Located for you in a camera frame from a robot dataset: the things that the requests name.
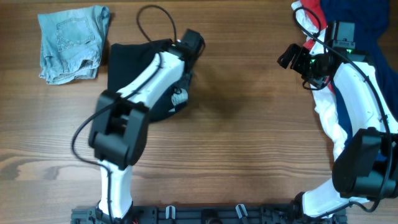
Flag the black shorts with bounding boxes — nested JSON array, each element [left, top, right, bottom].
[[107, 39, 192, 122]]

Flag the red garment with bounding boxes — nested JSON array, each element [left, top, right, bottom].
[[296, 1, 331, 91]]

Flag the white garment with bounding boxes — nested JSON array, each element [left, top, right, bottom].
[[291, 0, 352, 159]]

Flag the navy blue garment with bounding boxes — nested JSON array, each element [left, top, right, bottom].
[[320, 0, 397, 118]]

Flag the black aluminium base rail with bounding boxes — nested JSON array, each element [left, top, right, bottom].
[[70, 203, 348, 224]]

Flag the left black cable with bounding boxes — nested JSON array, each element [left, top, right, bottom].
[[70, 4, 178, 224]]

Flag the folded light denim shorts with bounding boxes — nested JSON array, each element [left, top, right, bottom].
[[37, 5, 111, 85]]

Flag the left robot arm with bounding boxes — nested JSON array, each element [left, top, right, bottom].
[[86, 29, 205, 223]]

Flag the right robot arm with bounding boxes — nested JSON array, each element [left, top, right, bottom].
[[277, 21, 397, 222]]

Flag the black cable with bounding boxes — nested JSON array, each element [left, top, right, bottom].
[[292, 6, 394, 218], [70, 4, 178, 224]]

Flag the right black cable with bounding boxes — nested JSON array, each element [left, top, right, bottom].
[[292, 6, 394, 218]]

